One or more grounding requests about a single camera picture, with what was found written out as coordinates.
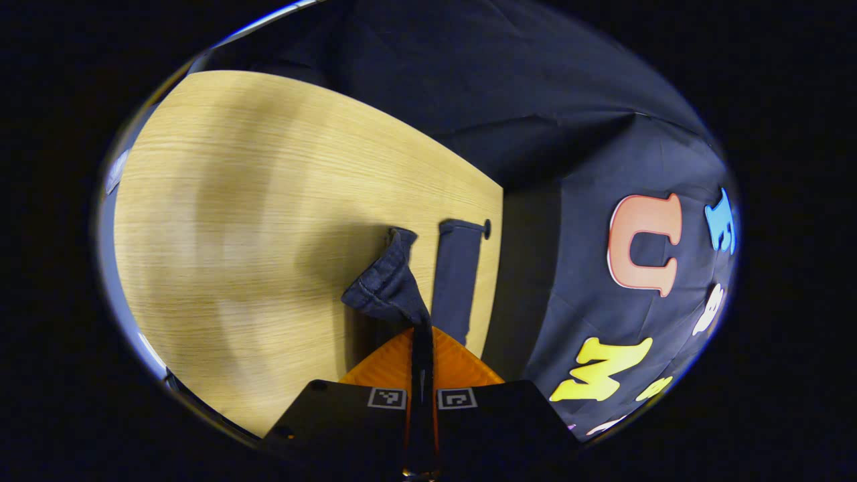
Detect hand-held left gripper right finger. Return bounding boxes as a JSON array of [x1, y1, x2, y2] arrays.
[[433, 326, 582, 473]]

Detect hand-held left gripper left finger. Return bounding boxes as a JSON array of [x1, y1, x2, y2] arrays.
[[261, 327, 414, 473]]

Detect dark blue jeans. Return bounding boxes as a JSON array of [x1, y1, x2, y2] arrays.
[[341, 218, 493, 349]]

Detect black backdrop cloth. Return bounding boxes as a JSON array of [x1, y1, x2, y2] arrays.
[[191, 0, 742, 443]]

